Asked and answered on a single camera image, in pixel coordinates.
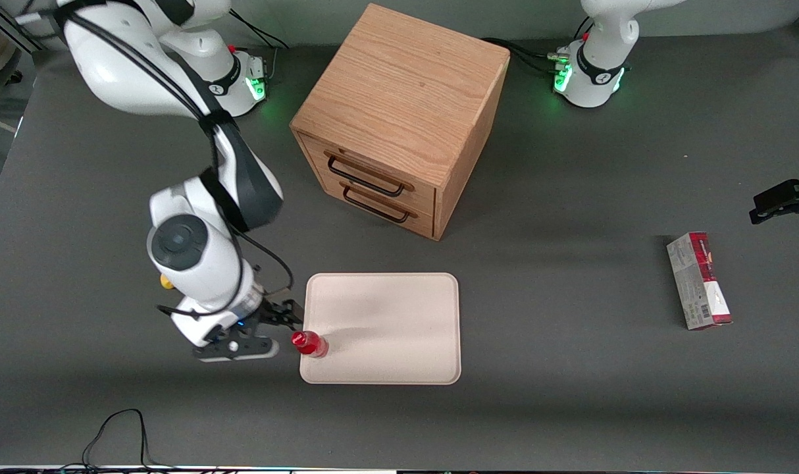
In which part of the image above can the red coke bottle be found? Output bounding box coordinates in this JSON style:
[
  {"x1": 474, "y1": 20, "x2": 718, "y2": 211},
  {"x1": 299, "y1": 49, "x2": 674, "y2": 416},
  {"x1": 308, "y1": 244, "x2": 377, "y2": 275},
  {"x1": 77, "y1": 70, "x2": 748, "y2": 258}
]
[{"x1": 291, "y1": 330, "x2": 330, "y2": 359}]

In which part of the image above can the beige rectangular tray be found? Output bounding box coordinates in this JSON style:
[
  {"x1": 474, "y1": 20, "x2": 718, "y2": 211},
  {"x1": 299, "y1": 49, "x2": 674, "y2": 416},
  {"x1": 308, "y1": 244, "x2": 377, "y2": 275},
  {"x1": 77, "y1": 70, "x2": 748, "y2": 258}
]
[{"x1": 299, "y1": 272, "x2": 462, "y2": 386}]

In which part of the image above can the red tartan cardboard box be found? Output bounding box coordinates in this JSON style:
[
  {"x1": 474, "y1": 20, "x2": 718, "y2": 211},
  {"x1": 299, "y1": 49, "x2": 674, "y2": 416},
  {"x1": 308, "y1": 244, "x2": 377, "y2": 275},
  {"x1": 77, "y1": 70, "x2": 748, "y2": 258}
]
[{"x1": 666, "y1": 231, "x2": 733, "y2": 331}]

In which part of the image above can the wooden drawer front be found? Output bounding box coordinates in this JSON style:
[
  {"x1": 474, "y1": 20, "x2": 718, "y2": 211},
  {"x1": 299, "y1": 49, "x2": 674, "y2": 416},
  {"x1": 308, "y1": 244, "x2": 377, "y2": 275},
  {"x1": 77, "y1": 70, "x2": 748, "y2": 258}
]
[
  {"x1": 319, "y1": 176, "x2": 436, "y2": 238},
  {"x1": 299, "y1": 134, "x2": 438, "y2": 213}
]

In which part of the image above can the wooden two-drawer cabinet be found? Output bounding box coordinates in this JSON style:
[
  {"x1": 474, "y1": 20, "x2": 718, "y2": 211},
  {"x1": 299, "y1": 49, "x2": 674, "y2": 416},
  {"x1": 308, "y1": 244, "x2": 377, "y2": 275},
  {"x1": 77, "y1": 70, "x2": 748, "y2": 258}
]
[{"x1": 290, "y1": 3, "x2": 511, "y2": 242}]

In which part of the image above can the black looped cable on table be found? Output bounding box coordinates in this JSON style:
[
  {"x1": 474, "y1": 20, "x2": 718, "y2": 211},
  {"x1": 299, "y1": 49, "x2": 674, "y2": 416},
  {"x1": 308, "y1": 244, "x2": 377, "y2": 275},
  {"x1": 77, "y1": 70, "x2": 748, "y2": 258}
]
[{"x1": 0, "y1": 408, "x2": 180, "y2": 474}]

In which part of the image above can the black metal drawer handle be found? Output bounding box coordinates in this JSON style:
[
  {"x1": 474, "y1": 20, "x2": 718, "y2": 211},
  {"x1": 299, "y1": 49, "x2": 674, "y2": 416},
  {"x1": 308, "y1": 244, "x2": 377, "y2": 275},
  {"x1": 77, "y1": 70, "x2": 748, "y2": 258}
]
[
  {"x1": 325, "y1": 153, "x2": 415, "y2": 198},
  {"x1": 342, "y1": 184, "x2": 418, "y2": 224}
]

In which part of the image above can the black cable along robot arm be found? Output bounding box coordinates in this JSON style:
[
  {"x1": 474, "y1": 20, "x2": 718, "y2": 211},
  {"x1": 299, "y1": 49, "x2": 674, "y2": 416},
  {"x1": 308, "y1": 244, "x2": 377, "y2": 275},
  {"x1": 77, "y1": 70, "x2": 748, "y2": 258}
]
[{"x1": 54, "y1": 3, "x2": 295, "y2": 318}]

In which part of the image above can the black cable behind arm base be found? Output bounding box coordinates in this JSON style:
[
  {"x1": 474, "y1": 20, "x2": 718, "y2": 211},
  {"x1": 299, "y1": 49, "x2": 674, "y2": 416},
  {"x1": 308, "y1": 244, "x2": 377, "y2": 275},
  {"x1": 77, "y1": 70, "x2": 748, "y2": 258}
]
[
  {"x1": 484, "y1": 38, "x2": 571, "y2": 74},
  {"x1": 230, "y1": 9, "x2": 290, "y2": 51}
]

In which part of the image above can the grey metal frame rail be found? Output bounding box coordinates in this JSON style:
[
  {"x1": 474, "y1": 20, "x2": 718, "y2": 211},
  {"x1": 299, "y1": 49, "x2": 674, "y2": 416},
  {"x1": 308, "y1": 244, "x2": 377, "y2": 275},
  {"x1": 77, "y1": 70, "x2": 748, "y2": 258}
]
[{"x1": 0, "y1": 0, "x2": 43, "y2": 53}]

